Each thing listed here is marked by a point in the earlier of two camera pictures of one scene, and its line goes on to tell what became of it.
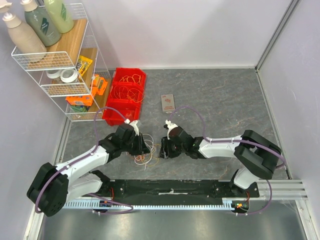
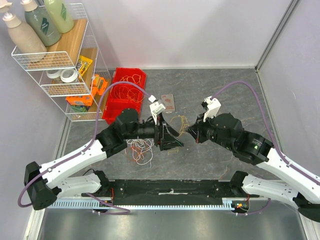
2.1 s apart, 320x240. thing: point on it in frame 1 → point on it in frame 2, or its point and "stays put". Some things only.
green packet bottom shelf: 78,109 stays put
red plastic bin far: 129,75 stays put
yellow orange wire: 135,77 stays put
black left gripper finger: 146,149 → 170,141
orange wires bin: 134,95 stays put
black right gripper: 169,146 → 200,130
